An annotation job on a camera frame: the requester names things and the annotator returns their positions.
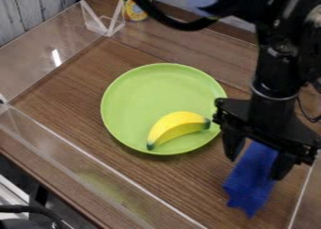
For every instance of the yellow toy banana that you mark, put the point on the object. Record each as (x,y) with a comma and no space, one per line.
(174,125)

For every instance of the yellow blue tin can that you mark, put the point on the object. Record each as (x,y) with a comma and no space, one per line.
(133,12)

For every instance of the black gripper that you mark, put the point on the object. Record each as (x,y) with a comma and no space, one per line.
(266,120)

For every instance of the green round plate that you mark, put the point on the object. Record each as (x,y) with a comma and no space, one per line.
(149,92)

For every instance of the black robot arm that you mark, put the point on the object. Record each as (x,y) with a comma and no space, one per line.
(288,26)

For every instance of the clear acrylic corner bracket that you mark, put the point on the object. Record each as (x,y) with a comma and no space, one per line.
(105,25)

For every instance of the blue star-shaped block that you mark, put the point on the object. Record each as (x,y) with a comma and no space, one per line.
(249,183)

